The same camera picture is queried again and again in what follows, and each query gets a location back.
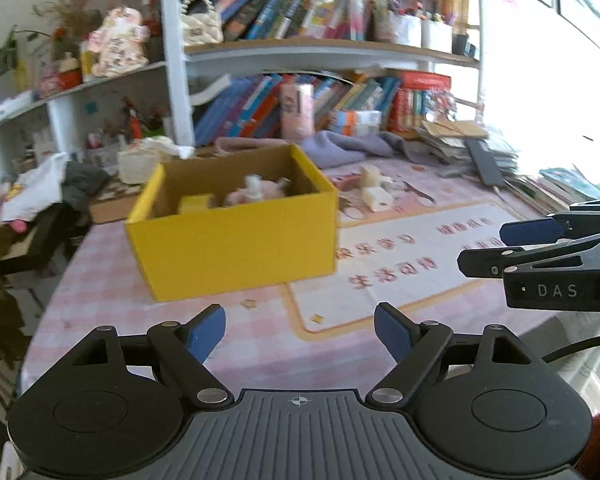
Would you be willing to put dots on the row of upright colourful books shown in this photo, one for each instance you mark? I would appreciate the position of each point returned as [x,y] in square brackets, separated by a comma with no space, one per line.
[290,10]

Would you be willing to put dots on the black chair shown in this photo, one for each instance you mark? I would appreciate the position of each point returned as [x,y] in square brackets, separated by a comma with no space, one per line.
[30,245]

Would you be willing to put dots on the pile of books and papers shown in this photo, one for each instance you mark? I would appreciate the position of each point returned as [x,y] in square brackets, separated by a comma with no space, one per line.
[520,170]

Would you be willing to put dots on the dark brown cloth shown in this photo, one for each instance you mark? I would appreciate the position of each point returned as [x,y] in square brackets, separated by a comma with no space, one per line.
[0,300]

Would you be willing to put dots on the teal book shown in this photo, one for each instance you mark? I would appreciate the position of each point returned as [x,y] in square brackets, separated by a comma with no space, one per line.
[572,184]

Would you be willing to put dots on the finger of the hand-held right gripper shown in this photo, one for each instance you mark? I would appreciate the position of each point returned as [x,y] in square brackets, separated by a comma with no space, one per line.
[530,231]
[485,262]

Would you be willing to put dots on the white side shelf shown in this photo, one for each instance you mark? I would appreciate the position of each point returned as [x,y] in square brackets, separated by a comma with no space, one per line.
[55,105]

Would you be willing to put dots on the pink plush toy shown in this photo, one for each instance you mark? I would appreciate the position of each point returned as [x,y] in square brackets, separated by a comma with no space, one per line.
[275,191]

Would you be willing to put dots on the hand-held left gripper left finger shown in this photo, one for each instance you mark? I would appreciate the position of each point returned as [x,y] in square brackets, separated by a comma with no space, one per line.
[207,332]

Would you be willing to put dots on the white charger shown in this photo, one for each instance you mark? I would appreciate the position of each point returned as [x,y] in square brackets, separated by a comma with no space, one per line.
[378,199]

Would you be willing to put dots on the row of leaning blue books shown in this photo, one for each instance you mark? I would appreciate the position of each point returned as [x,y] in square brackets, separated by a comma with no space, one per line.
[240,110]

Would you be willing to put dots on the dried flower bouquet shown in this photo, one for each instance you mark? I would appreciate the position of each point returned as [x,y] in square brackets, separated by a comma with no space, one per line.
[55,15]

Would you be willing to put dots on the pink dispenser box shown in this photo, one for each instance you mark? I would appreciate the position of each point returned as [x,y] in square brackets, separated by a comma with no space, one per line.
[297,112]

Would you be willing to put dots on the pink doll ornament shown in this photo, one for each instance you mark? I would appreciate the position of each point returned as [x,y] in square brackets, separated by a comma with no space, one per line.
[120,45]

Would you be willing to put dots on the cream block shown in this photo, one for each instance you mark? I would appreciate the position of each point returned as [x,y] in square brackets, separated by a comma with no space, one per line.
[371,176]

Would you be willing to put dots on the white storage container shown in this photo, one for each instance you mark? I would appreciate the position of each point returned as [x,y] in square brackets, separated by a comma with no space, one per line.
[436,36]

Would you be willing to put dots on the lavender cloth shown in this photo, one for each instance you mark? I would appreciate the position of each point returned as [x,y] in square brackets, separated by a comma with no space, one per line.
[340,147]

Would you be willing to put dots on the clear pen holder with pens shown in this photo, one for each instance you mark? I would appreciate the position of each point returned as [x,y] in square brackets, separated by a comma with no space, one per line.
[400,27]

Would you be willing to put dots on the brown envelope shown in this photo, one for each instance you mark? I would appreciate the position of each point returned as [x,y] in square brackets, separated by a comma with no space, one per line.
[452,129]

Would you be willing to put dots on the white spray bottle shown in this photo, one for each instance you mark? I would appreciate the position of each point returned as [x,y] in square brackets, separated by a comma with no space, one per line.
[253,187]

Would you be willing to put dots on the row of yellow books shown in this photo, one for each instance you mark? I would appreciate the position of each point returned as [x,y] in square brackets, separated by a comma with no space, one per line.
[454,10]

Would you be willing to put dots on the small black box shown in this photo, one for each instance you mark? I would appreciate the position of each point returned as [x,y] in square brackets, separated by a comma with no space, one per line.
[464,46]

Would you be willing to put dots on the orange blue white boxes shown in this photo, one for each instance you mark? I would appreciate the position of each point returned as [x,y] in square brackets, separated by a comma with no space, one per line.
[355,122]

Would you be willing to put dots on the wooden chessboard box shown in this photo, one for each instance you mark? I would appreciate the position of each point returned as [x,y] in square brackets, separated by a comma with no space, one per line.
[112,205]

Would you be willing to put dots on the black phone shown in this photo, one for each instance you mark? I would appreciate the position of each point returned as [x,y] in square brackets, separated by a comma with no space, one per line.
[484,162]

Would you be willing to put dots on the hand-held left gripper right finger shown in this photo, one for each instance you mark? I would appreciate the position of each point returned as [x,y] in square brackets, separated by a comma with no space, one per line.
[392,332]

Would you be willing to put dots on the white quilted handbag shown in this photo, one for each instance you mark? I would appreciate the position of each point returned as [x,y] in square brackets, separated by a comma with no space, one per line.
[202,22]

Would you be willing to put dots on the pile of clothes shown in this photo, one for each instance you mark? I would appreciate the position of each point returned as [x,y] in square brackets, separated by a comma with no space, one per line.
[40,190]

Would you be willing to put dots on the pink tube bottle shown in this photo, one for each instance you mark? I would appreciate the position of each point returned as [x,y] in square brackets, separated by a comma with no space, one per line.
[356,15]

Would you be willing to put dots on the yellow cardboard box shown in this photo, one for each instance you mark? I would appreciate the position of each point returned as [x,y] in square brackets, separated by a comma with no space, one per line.
[240,250]

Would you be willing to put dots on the row of red books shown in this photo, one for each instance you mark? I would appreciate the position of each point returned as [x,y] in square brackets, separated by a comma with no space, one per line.
[420,100]

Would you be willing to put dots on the white bookshelf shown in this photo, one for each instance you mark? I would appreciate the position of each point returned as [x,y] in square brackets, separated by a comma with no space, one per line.
[175,60]

